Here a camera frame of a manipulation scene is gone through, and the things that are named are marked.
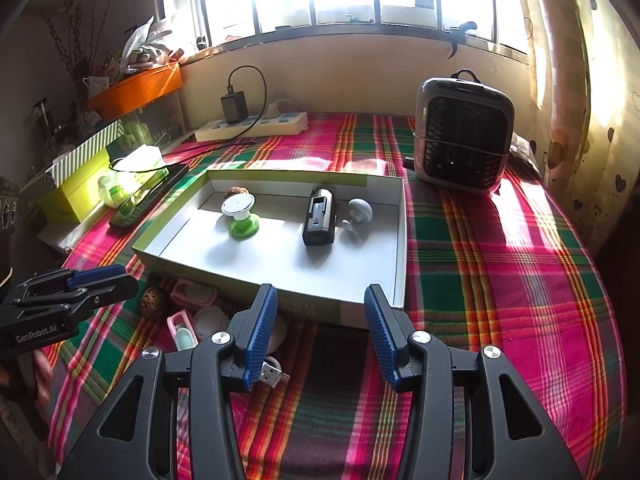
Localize heart print curtain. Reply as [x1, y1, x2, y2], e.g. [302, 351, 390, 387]
[520, 0, 636, 241]

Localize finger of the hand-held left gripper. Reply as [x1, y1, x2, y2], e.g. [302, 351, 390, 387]
[10, 265, 130, 306]
[0, 275, 140, 333]

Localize white plastic bags pile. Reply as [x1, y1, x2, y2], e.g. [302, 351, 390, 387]
[102, 15, 186, 78]

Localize yellow-green box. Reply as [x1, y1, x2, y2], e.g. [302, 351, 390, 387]
[37, 147, 118, 223]

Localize transparent round case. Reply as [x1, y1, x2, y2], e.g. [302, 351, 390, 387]
[192, 306, 233, 343]

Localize pink small case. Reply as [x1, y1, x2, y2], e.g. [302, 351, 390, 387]
[166, 308, 200, 353]

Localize green white striped box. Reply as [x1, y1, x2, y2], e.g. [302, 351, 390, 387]
[52, 120, 123, 186]

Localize green white suction holder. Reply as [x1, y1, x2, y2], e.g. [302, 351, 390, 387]
[221, 195, 262, 238]

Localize small grey desk fan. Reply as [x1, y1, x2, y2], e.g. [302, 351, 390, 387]
[412, 69, 516, 196]

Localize person's left hand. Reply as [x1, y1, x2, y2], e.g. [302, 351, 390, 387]
[31, 349, 55, 408]

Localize dried flower branches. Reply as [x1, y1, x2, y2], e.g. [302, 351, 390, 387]
[42, 0, 123, 96]

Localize black window handle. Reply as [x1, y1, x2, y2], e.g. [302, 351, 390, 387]
[446, 21, 478, 61]

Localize dark glass jar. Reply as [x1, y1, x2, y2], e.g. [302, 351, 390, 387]
[32, 99, 57, 136]

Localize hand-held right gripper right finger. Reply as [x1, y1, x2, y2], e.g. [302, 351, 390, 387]
[363, 283, 583, 480]

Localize white mushroom-shaped gadget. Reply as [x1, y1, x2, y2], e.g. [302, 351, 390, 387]
[341, 198, 373, 241]

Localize pink green plaid blanket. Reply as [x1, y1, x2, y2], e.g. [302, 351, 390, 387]
[37, 110, 628, 480]

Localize glass tank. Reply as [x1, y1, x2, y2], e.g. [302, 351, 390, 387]
[120, 92, 188, 153]

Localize black charging cable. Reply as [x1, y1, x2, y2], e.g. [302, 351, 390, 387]
[107, 65, 268, 173]

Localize white whale-shaped gadget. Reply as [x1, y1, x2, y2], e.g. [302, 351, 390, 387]
[270, 312, 288, 356]

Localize orange box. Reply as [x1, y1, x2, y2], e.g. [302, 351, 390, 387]
[87, 65, 183, 117]

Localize black battery charger case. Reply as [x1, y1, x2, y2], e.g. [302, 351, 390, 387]
[302, 185, 337, 247]

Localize green white cardboard box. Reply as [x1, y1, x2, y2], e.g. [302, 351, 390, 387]
[131, 169, 407, 331]

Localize white usb cable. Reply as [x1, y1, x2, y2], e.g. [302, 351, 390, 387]
[257, 355, 291, 388]

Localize white power strip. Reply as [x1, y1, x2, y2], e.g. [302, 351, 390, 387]
[194, 111, 308, 143]

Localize pink clip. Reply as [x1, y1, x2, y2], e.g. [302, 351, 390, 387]
[170, 280, 218, 308]

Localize green white tissue pack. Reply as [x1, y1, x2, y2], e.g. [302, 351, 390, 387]
[97, 144, 168, 208]

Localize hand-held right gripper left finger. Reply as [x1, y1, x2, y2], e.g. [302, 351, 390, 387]
[60, 283, 279, 480]

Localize black charger adapter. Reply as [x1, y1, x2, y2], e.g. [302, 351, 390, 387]
[221, 91, 247, 125]

